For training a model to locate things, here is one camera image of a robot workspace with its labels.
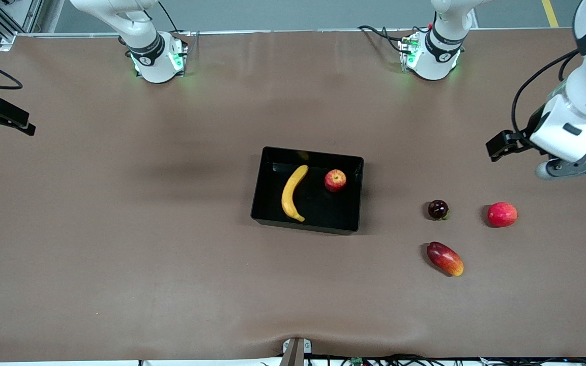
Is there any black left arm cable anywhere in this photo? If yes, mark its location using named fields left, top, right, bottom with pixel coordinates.
left=511, top=48, right=581, bottom=135

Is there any black plastic box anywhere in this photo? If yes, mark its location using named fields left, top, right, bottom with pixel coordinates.
left=250, top=146, right=365, bottom=235

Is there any yellow banana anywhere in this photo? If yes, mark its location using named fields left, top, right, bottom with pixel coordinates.
left=281, top=164, right=310, bottom=223

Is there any red yellow mango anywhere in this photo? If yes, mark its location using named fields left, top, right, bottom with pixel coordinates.
left=426, top=241, right=464, bottom=277

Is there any small red yellow apple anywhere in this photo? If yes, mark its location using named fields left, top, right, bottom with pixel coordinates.
left=324, top=169, right=347, bottom=193

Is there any brown table cover mat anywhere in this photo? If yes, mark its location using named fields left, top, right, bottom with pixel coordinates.
left=0, top=28, right=586, bottom=362

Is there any dark purple mangosteen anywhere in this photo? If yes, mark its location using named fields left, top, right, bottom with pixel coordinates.
left=428, top=199, right=450, bottom=221

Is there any aluminium frame profile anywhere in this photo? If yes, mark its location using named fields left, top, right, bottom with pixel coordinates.
left=0, top=0, right=45, bottom=51

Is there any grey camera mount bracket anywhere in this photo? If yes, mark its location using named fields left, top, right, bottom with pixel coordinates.
left=279, top=337, right=313, bottom=366

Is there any black base cable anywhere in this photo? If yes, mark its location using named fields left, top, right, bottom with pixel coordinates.
left=358, top=24, right=406, bottom=54
left=157, top=0, right=179, bottom=34

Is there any round red peach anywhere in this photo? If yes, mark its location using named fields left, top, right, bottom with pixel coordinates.
left=487, top=202, right=518, bottom=228

